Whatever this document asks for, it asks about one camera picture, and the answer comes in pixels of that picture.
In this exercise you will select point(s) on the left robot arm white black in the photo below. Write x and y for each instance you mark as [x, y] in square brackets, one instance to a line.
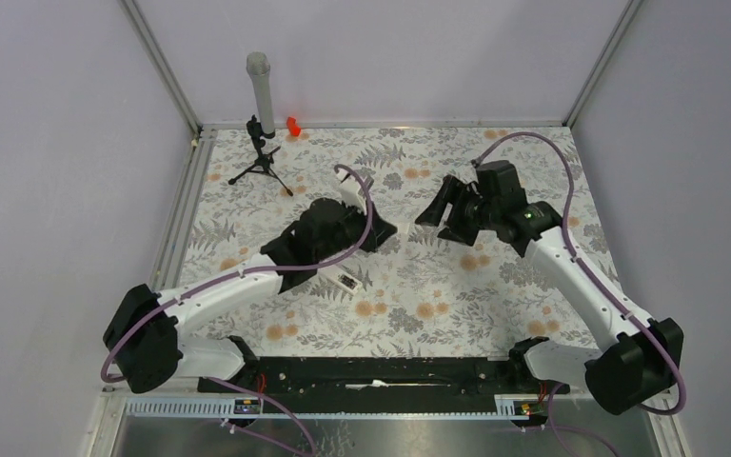
[150, 336]

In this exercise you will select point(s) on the aluminium frame post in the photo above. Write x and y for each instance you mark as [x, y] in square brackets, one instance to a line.
[624, 22]
[153, 49]

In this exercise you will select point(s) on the slotted metal cable rail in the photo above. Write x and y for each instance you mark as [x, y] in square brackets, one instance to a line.
[248, 408]

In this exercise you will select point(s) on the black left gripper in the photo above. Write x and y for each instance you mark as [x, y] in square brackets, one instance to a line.
[379, 231]

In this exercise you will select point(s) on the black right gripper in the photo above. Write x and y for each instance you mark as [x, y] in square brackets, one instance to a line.
[457, 192]

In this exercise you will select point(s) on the white remote control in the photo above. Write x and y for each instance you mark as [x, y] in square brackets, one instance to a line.
[343, 281]

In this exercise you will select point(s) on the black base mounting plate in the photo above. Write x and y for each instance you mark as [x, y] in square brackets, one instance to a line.
[415, 383]

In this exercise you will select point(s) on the small orange red block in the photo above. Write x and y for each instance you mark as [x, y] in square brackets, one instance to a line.
[293, 127]

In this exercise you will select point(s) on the black mini tripod stand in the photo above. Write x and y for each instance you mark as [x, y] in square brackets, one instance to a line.
[264, 161]

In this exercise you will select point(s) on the floral patterned table mat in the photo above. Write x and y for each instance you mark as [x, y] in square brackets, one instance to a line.
[420, 296]

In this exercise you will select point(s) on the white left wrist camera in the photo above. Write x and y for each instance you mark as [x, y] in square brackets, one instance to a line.
[352, 194]

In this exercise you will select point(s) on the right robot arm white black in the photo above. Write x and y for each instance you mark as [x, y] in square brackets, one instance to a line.
[636, 356]

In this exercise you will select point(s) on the aluminium frame post left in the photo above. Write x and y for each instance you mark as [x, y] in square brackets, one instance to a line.
[153, 49]

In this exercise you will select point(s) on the grey microphone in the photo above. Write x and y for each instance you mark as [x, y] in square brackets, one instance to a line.
[258, 69]

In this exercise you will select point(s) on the aluminium frame post right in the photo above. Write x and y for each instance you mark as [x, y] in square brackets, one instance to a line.
[624, 22]

